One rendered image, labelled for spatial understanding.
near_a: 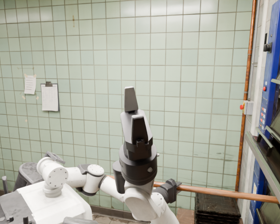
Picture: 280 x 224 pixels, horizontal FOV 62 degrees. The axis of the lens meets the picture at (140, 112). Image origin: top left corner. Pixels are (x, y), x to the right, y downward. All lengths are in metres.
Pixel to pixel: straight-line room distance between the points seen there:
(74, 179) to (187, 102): 1.54
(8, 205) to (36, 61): 2.27
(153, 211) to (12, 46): 2.79
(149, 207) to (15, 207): 0.42
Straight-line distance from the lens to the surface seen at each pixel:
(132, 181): 0.56
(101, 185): 1.14
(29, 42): 3.01
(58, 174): 0.77
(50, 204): 0.81
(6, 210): 0.83
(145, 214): 0.63
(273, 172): 0.98
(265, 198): 1.29
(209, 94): 2.33
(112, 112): 2.55
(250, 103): 2.02
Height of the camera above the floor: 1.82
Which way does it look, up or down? 12 degrees down
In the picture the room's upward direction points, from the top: straight up
